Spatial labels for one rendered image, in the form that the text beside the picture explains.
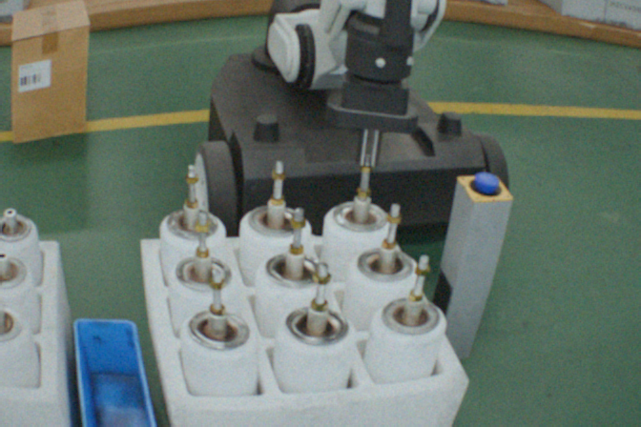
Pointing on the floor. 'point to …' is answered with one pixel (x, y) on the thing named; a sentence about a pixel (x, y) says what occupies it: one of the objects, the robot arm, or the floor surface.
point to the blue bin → (112, 375)
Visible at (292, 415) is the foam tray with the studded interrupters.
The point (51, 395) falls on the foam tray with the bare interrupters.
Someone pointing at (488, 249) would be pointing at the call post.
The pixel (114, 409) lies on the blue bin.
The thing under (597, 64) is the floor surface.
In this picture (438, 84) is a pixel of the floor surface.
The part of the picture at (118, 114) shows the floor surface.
